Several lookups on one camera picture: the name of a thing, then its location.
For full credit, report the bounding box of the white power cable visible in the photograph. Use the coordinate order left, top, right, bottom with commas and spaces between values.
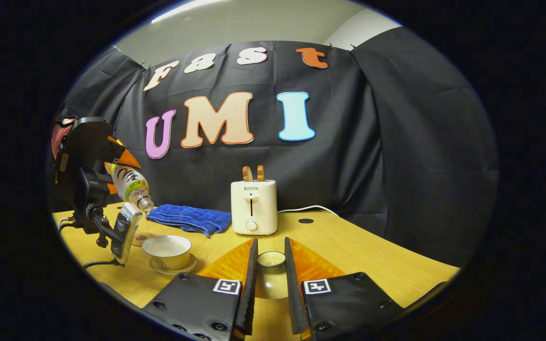
278, 205, 340, 217

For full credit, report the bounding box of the blue folded towel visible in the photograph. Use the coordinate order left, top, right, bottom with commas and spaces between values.
146, 205, 232, 238

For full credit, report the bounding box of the cream ceramic saucer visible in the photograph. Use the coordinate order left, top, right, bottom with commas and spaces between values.
149, 254, 198, 276

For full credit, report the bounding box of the black backdrop cloth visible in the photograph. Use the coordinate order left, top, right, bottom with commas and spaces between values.
48, 26, 499, 266

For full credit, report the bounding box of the clear plastic water bottle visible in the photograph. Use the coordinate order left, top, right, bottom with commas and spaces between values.
104, 161, 155, 213

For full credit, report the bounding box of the cream teacup lid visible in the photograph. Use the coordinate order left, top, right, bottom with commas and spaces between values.
255, 251, 288, 300

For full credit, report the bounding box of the black cable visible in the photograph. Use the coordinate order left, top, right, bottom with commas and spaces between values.
82, 258, 123, 270

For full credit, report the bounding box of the white toaster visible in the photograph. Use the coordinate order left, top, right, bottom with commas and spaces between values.
231, 180, 278, 236

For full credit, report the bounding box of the cream ceramic teacup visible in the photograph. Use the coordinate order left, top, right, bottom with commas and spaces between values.
141, 235, 192, 270

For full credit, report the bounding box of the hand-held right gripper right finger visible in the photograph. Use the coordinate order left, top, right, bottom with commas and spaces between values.
284, 237, 404, 341

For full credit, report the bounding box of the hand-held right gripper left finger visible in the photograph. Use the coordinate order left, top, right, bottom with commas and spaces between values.
143, 238, 259, 341

